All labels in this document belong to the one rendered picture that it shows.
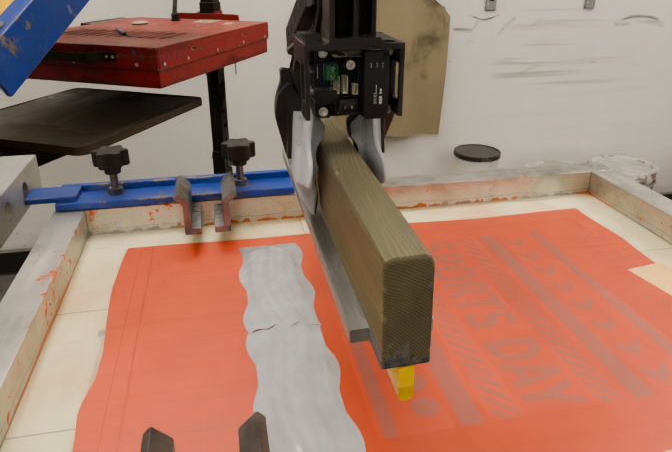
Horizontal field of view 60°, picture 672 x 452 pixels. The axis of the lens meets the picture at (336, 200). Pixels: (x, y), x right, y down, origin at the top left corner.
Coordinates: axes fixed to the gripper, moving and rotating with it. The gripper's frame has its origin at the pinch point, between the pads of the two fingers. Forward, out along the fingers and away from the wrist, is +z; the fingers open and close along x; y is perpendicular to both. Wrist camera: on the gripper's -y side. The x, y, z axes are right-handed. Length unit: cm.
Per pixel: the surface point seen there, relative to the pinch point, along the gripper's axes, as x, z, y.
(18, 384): -26.8, 12.4, 4.8
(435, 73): 84, 27, -195
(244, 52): -1, 5, -121
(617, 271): 33.5, 13.7, -3.7
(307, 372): -3.8, 13.0, 7.2
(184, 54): -16, 1, -94
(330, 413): -2.8, 13.3, 12.0
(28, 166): -33.8, 5.4, -30.2
